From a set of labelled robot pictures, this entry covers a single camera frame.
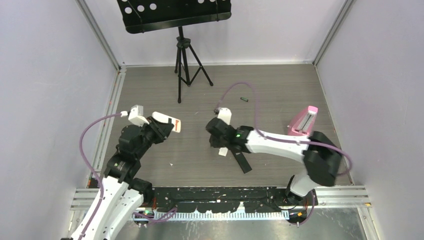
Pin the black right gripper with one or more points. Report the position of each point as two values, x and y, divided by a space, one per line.
214 143

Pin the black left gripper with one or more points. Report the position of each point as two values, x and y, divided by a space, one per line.
161 130

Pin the white battery cover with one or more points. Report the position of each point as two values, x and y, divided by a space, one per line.
223 151

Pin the white remote control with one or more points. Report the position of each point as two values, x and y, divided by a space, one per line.
166 119

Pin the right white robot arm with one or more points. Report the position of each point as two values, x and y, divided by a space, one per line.
316 152

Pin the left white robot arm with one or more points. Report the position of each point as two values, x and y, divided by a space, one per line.
120 192

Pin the black remote control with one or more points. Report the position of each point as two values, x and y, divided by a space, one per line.
238 154

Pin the pink metronome box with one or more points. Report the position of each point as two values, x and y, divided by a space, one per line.
303 122

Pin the black music stand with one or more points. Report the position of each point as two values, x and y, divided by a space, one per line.
141 16

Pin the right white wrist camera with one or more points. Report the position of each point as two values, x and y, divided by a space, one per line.
224 114

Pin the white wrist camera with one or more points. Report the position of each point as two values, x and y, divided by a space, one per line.
135 115
224 114

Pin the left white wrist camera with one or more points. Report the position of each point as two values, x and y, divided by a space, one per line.
135 115

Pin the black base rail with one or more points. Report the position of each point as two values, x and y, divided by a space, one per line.
225 203

